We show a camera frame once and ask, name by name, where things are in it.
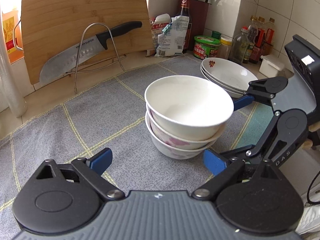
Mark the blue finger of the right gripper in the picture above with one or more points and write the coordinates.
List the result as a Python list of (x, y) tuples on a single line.
[(243, 102), (239, 153)]

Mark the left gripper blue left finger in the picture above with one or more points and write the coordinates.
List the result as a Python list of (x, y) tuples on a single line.
[(100, 161)]

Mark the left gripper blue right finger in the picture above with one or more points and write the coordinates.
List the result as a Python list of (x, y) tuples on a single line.
[(214, 162)]

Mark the large white plate with stain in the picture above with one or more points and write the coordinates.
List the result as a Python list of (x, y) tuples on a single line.
[(233, 93)]

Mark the white fruit-print plate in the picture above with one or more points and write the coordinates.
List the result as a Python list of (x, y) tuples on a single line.
[(228, 73)]

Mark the white bowl pink flowers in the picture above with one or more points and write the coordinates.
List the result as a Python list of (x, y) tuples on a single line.
[(172, 152)]

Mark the grey and teal towel mat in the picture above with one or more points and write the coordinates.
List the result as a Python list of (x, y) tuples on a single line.
[(111, 114)]

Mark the white plastic seasoning box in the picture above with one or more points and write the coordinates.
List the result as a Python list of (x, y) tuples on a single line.
[(271, 66)]

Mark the glass oil bottle red cap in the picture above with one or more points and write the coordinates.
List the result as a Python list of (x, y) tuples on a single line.
[(239, 46)]

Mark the red label sauce bottle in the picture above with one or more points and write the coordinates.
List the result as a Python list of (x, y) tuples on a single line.
[(258, 42)]

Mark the orange cap sauce bottle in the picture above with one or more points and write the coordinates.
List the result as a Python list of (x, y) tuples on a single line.
[(269, 37)]

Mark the yellow lid spice jar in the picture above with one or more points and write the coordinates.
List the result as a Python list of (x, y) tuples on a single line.
[(225, 47)]

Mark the green lid sauce jar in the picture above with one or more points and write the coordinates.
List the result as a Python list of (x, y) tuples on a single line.
[(205, 47)]

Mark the green cap small jar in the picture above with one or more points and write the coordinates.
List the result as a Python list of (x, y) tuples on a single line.
[(216, 35)]

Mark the yellow lid bottle back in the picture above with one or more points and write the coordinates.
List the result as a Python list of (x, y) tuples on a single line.
[(251, 35)]

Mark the white plastic food bag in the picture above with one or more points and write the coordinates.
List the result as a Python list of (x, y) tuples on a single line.
[(170, 41)]

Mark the dark red knife block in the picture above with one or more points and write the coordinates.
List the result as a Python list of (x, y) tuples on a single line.
[(197, 12)]

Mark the dark soy sauce bottle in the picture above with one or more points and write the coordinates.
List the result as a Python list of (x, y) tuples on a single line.
[(185, 19)]

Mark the red snack bag with clip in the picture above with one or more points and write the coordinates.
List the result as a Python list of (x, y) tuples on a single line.
[(157, 25)]

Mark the plastic wrap roll right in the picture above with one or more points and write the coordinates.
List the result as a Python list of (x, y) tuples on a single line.
[(14, 98)]

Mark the bamboo cutting board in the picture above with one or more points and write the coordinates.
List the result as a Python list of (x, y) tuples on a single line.
[(52, 26)]

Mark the orange cooking wine jug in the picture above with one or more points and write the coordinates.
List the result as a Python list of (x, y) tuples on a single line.
[(12, 35)]

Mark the metal wire rack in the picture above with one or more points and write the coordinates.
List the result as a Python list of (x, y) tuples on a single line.
[(81, 53)]

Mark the kitchen knife black handle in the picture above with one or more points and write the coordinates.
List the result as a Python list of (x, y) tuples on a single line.
[(65, 60)]

